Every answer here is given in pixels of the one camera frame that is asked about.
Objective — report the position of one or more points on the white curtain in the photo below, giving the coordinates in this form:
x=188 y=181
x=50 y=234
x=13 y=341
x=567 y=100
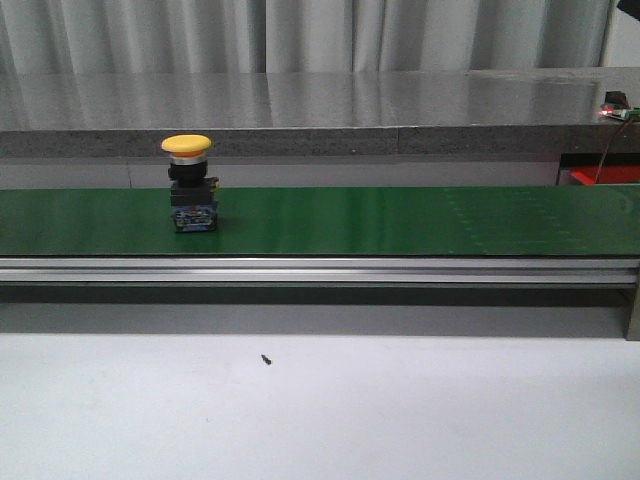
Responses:
x=83 y=37

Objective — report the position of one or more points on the green conveyor belt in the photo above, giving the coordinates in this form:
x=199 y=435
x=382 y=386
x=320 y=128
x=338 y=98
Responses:
x=568 y=221

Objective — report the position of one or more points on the yellow mushroom push button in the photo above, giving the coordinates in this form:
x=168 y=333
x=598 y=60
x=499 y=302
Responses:
x=192 y=192

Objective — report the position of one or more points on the aluminium conveyor frame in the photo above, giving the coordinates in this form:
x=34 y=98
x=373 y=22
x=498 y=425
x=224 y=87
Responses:
x=454 y=281

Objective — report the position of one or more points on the small green circuit board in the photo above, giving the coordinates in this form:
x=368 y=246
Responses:
x=616 y=112

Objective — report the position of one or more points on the red plastic tray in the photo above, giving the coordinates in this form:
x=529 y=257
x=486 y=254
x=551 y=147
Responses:
x=617 y=175

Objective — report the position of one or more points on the grey stone counter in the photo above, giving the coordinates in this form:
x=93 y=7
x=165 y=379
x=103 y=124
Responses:
x=540 y=111

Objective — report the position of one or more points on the small black sensor module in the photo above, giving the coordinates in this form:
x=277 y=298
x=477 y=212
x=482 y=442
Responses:
x=616 y=99

